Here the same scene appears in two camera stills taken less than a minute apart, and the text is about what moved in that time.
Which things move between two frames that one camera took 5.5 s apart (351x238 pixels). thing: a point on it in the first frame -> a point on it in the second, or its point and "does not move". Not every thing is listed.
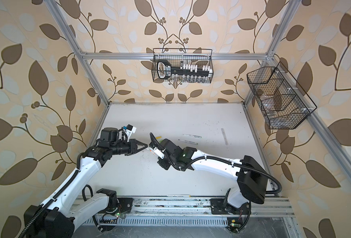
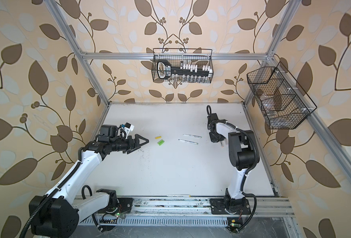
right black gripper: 164,165 -> 212,139
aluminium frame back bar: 115,56 does not move
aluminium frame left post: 54,6 does not move
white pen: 187,141 does not move
